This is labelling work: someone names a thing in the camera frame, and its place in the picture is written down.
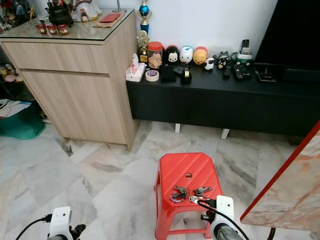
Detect dark display shelf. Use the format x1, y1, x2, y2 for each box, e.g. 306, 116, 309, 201
0, 0, 38, 101

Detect metal stand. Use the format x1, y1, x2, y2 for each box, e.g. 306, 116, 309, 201
113, 0, 127, 13

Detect black pouch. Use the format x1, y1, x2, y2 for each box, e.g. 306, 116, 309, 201
159, 65, 177, 83

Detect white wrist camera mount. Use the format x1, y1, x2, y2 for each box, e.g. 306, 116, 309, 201
49, 206, 72, 240
215, 195, 235, 228

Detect red packet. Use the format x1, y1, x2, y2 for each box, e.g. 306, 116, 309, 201
99, 12, 122, 23

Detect clear jar with red lid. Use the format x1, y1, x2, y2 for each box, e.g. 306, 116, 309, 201
147, 41, 164, 70

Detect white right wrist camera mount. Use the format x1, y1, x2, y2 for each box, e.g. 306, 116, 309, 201
215, 195, 235, 228

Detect white figurine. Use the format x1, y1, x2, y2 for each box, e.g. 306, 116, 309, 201
71, 0, 101, 22

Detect black tray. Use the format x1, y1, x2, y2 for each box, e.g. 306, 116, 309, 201
255, 62, 286, 83

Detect black tape dispenser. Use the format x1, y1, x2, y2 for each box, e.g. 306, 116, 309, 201
181, 67, 193, 85

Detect small gold trophy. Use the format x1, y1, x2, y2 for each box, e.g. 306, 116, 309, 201
137, 31, 151, 63

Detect red plastic stool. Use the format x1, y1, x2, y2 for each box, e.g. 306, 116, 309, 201
154, 152, 223, 240

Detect black pot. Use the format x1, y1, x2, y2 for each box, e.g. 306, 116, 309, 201
47, 2, 74, 27

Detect pink plush toys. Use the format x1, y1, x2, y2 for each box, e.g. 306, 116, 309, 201
2, 64, 22, 83

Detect black and white plush toy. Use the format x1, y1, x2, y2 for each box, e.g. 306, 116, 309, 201
216, 51, 230, 70

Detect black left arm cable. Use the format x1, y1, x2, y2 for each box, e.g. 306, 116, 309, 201
15, 214, 53, 240

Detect white tape roll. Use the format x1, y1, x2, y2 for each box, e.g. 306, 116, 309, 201
145, 70, 160, 82

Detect wide black remote control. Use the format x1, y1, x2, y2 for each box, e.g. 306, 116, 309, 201
232, 65, 253, 81

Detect marble folding table red edge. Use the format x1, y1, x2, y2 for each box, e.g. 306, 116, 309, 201
240, 120, 320, 232

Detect dark key bunch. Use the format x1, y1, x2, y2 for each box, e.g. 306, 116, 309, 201
192, 186, 213, 196

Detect white and blue toy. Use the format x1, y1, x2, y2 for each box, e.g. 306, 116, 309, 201
179, 46, 194, 64

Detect light wooden cabinet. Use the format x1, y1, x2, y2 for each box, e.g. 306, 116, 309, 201
0, 9, 140, 151

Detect black cordless phone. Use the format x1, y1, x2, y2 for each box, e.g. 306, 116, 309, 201
241, 39, 251, 55

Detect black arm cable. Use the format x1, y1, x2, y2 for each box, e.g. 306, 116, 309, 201
15, 214, 53, 240
196, 199, 251, 240

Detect white and pink tissue box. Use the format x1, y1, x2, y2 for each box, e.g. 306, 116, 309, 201
125, 53, 146, 82

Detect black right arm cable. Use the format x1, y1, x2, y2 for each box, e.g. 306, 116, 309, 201
196, 199, 251, 240

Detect black low TV console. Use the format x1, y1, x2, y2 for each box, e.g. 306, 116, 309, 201
126, 61, 320, 140

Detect orange and yellow toy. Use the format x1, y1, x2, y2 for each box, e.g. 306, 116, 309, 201
193, 46, 208, 66

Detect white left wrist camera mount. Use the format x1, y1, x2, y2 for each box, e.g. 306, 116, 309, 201
49, 206, 72, 240

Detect small panda toy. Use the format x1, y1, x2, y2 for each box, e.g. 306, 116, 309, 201
203, 57, 215, 71

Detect blue trophy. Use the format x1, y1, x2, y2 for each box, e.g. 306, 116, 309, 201
137, 0, 152, 36

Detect white papers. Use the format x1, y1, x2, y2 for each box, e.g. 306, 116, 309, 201
0, 100, 33, 118

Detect green and white mug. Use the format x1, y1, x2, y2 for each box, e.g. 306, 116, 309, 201
231, 51, 254, 67

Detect black mouse toy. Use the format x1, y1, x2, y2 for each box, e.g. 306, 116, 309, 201
165, 45, 180, 64

